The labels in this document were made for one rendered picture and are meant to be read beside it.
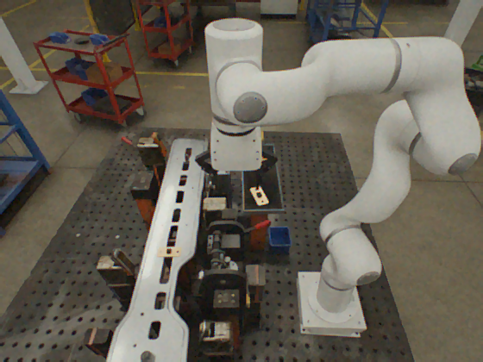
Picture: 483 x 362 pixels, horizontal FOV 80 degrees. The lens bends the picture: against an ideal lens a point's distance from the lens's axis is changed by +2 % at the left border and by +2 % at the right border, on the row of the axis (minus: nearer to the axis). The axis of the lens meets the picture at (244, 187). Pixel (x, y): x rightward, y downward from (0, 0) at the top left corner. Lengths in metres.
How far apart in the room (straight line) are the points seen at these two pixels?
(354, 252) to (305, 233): 0.66
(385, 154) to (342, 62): 0.33
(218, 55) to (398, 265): 2.19
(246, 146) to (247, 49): 0.18
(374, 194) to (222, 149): 0.41
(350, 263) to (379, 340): 0.53
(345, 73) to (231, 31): 0.19
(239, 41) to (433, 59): 0.33
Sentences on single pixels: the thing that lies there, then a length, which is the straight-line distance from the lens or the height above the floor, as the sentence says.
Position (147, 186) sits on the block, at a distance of 1.29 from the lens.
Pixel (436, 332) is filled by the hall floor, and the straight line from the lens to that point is 2.32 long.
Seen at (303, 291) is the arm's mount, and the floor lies 0.77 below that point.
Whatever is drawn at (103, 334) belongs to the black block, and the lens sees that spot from 1.03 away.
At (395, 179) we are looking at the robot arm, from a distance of 0.77.
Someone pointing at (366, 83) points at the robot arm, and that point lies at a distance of 0.54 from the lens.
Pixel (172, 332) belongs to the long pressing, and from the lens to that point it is 0.96.
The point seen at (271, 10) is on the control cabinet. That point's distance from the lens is 7.45.
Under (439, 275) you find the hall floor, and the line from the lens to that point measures 2.55.
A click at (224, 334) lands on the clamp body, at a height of 1.07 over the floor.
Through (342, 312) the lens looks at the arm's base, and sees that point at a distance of 1.23.
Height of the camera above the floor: 1.89
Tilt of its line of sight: 45 degrees down
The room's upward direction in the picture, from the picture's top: straight up
